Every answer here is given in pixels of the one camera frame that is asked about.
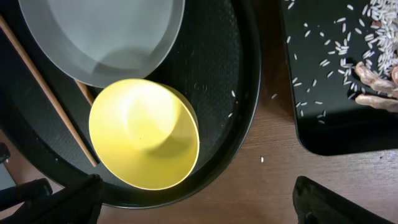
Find right wooden chopstick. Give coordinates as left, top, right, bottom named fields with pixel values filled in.
left=75, top=80, right=95, bottom=106

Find left wooden chopstick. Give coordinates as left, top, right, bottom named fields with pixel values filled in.
left=1, top=16, right=97, bottom=167

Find yellow bowl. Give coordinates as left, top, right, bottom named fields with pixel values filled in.
left=89, top=79, right=200, bottom=190

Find round black tray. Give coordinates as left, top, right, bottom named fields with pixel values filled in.
left=1, top=1, right=262, bottom=209

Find black rectangular tray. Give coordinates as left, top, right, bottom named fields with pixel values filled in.
left=279, top=0, right=398, bottom=156

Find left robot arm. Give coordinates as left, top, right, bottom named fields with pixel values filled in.
left=1, top=143, right=53, bottom=211

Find grey plate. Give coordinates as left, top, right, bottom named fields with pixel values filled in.
left=19, top=0, right=185, bottom=88

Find rice and peanut shell scraps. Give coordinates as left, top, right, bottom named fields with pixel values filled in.
left=285, top=0, right=398, bottom=125

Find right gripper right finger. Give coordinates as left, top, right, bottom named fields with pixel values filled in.
left=292, top=176, right=392, bottom=224

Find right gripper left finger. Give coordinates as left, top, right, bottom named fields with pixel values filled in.
left=1, top=174, right=104, bottom=224

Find wooden chopstick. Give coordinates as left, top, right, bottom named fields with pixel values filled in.
left=75, top=80, right=95, bottom=106
left=1, top=16, right=97, bottom=167

